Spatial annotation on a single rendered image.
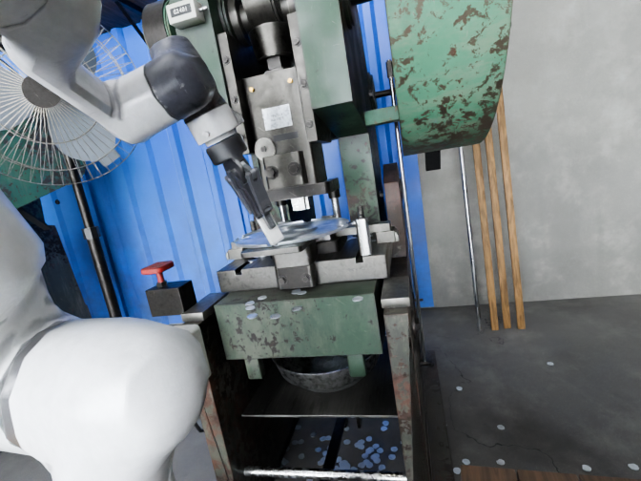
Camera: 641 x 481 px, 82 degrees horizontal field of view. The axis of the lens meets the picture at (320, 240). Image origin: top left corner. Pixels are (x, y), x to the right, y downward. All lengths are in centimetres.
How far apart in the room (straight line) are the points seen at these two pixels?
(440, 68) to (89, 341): 62
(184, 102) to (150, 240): 215
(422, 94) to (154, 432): 64
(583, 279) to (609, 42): 117
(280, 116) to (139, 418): 78
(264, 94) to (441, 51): 46
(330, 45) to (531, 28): 152
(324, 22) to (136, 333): 77
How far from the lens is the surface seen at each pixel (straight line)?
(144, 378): 30
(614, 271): 250
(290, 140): 95
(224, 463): 110
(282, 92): 97
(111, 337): 32
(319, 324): 87
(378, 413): 102
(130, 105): 67
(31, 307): 39
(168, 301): 98
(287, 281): 91
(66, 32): 49
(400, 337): 79
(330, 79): 90
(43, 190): 210
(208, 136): 72
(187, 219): 255
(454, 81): 73
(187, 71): 65
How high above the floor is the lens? 93
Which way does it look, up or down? 11 degrees down
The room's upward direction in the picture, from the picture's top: 10 degrees counter-clockwise
